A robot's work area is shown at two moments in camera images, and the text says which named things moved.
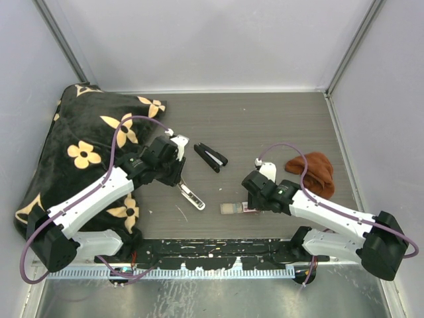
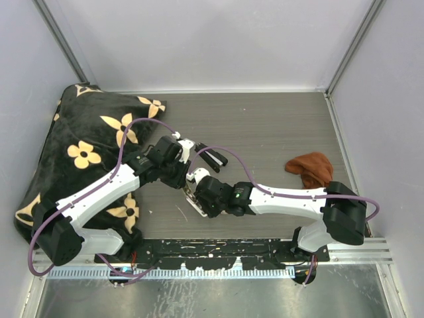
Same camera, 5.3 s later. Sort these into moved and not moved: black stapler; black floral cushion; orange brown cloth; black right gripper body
Moved: black right gripper body
Not moved: black stapler; orange brown cloth; black floral cushion
